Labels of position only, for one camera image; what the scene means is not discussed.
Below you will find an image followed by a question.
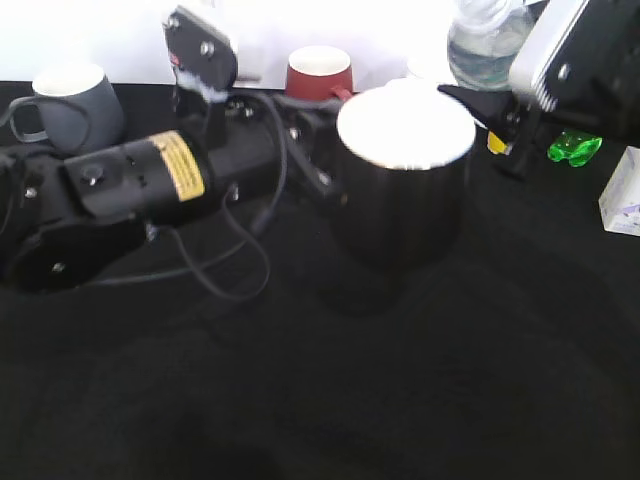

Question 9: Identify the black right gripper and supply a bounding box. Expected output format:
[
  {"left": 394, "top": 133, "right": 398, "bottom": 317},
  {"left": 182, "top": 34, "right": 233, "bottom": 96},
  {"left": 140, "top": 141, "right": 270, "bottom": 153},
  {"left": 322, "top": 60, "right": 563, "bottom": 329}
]
[{"left": 437, "top": 1, "right": 639, "bottom": 178}]

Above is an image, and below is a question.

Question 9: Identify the yellow plastic cup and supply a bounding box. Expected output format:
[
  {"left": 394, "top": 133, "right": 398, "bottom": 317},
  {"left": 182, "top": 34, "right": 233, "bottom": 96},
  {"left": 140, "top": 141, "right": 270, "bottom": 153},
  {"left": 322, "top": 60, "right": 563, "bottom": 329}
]
[{"left": 487, "top": 131, "right": 512, "bottom": 155}]

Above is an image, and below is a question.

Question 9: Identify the green soda bottle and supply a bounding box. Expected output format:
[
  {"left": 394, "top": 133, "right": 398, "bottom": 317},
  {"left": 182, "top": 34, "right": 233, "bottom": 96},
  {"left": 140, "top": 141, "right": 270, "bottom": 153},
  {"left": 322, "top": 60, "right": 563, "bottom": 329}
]
[{"left": 547, "top": 129, "right": 603, "bottom": 168}]

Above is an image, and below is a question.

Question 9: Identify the white purple carton box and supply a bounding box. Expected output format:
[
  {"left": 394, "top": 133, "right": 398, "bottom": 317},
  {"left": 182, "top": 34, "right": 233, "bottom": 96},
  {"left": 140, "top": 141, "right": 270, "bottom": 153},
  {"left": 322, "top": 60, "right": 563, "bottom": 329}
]
[{"left": 598, "top": 146, "right": 640, "bottom": 236}]

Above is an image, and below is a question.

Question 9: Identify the white ceramic mug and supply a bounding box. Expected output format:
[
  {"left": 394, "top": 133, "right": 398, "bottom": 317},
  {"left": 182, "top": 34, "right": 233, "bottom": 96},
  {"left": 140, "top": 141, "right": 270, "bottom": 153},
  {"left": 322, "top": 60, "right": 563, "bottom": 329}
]
[{"left": 385, "top": 57, "right": 456, "bottom": 90}]

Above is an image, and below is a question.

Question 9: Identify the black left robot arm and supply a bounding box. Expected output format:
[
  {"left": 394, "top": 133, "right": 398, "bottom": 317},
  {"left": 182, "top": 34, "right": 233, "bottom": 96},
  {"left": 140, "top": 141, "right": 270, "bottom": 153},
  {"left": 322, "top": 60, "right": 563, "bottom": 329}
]
[{"left": 1, "top": 90, "right": 342, "bottom": 293}]

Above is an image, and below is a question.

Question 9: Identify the red ceramic mug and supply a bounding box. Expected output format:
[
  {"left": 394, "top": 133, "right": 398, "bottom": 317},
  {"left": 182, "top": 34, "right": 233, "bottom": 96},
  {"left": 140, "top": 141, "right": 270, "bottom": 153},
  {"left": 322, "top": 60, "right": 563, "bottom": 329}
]
[{"left": 285, "top": 45, "right": 354, "bottom": 101}]

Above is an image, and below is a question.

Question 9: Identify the clear water bottle green label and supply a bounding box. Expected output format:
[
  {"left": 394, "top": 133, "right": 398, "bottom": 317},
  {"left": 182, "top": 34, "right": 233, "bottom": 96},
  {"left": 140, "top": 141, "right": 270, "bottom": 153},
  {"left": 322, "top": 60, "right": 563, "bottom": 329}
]
[{"left": 447, "top": 0, "right": 535, "bottom": 91}]

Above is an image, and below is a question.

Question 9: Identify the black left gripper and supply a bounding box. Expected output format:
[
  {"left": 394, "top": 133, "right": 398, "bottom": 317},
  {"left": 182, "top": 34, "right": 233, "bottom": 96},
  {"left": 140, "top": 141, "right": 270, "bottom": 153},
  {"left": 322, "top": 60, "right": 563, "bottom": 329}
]
[{"left": 207, "top": 91, "right": 345, "bottom": 212}]

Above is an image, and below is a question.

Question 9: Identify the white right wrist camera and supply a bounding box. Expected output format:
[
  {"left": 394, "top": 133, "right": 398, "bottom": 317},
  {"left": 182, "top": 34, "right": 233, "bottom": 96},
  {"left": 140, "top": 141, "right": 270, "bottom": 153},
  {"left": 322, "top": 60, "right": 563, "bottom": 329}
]
[{"left": 508, "top": 0, "right": 588, "bottom": 112}]

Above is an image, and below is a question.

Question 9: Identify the grey ceramic mug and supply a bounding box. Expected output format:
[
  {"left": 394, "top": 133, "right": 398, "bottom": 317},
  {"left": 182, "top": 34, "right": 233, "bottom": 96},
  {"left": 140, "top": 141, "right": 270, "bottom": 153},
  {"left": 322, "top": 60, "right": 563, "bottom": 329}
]
[{"left": 1, "top": 63, "right": 125, "bottom": 155}]

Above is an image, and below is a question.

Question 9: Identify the black ceramic mug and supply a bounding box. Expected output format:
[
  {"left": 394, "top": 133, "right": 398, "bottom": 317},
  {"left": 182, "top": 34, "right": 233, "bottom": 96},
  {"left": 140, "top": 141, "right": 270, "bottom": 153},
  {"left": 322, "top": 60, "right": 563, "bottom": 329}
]
[{"left": 331, "top": 79, "right": 476, "bottom": 270}]

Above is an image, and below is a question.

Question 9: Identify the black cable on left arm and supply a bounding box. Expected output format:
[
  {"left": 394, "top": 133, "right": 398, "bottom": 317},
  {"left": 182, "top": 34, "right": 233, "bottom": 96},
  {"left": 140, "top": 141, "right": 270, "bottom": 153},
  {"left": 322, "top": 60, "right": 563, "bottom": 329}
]
[{"left": 0, "top": 92, "right": 290, "bottom": 302}]

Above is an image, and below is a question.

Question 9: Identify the cola bottle red label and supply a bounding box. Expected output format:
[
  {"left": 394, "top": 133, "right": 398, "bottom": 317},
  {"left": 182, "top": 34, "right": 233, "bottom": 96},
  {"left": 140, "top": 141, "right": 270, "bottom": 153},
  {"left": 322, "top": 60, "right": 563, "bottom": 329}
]
[{"left": 168, "top": 51, "right": 181, "bottom": 116}]

